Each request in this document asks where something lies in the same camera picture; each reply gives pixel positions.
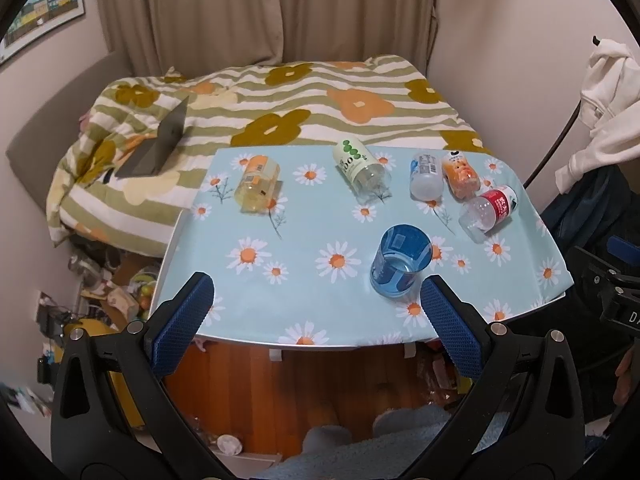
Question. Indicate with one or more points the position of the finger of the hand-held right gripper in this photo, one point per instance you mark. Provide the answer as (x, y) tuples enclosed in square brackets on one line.
[(619, 248)]

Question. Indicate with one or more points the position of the red label plastic bottle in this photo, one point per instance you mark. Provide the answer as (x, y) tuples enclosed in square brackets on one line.
[(492, 210)]

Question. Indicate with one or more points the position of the orange label plastic bottle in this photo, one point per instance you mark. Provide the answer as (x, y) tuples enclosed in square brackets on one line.
[(460, 175)]

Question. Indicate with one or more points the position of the grey laptop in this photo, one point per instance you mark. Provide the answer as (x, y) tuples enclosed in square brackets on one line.
[(150, 155)]

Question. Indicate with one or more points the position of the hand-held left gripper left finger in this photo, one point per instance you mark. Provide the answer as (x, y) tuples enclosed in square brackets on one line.
[(182, 327)]

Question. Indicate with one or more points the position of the beige curtain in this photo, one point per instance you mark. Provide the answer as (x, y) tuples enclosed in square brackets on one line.
[(225, 10)]

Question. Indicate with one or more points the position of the pile of snack packets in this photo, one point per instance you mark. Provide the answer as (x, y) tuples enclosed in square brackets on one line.
[(440, 370)]

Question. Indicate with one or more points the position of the striped floral blanket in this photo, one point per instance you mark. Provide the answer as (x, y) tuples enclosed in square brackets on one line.
[(350, 80)]

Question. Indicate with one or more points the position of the white label clear bottle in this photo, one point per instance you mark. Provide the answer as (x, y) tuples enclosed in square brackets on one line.
[(425, 177)]

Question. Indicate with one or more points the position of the grey upholstered headboard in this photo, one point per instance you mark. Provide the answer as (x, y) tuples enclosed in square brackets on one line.
[(45, 125)]

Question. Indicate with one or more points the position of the pile of floor clutter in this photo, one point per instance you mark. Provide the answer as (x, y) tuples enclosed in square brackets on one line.
[(100, 290)]

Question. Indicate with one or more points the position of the yellow box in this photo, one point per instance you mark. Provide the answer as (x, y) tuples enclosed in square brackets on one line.
[(125, 400)]

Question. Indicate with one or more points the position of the light blue daisy tablecloth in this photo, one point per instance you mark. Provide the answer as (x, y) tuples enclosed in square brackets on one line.
[(320, 220)]

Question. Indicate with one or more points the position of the framed wall poster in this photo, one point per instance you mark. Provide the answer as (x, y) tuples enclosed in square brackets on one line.
[(45, 5)]

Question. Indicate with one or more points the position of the white hoodie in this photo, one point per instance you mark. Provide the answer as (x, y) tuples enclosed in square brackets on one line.
[(607, 110)]

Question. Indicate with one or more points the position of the dark hanging clothes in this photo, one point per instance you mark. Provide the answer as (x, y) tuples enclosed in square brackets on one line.
[(580, 200)]

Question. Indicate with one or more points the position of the green label plastic bottle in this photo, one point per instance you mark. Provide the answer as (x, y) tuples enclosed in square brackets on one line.
[(361, 165)]

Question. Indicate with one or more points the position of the blue transparent cup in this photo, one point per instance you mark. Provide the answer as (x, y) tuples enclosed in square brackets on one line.
[(400, 265)]

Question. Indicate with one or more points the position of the yellow label plastic bottle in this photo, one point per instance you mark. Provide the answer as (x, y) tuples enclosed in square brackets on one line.
[(257, 182)]

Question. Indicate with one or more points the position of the person's right hand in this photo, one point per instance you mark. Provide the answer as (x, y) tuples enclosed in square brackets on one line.
[(627, 375)]

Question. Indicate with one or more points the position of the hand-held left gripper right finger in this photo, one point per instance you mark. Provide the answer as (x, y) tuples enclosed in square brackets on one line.
[(450, 330)]

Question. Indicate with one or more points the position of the person's fuzzy blue clothing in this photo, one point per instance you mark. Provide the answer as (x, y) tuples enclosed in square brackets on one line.
[(360, 455)]

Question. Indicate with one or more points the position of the small white round lid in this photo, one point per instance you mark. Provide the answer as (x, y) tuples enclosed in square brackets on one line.
[(229, 444)]

